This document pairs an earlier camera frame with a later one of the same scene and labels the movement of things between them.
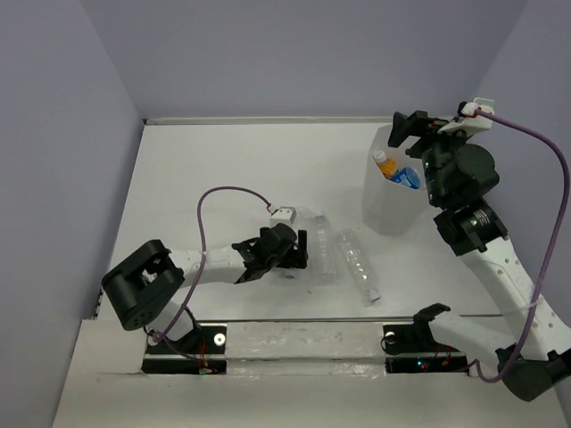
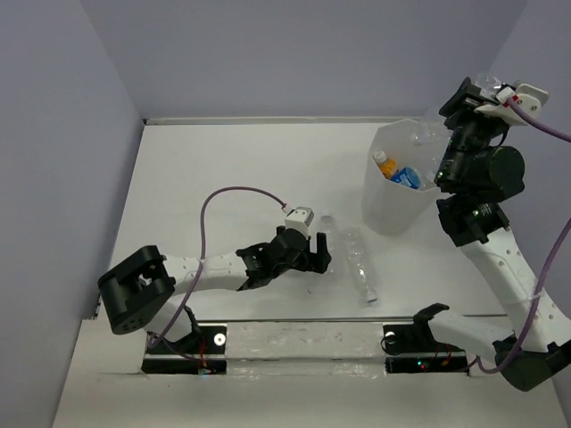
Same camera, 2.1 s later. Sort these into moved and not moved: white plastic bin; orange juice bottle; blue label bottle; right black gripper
Moved: right black gripper
Not moved: white plastic bin; orange juice bottle; blue label bottle
